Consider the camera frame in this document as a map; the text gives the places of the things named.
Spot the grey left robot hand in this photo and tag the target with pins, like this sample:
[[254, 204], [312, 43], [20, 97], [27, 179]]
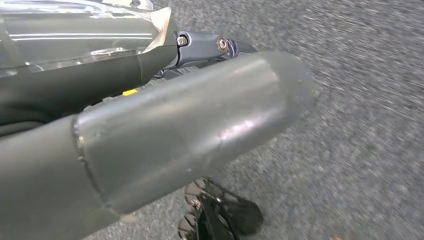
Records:
[[165, 132]]

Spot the yellow floor tape square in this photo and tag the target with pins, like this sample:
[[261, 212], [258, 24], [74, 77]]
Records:
[[130, 92]]

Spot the black robot foot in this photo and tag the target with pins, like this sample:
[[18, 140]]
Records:
[[228, 212]]

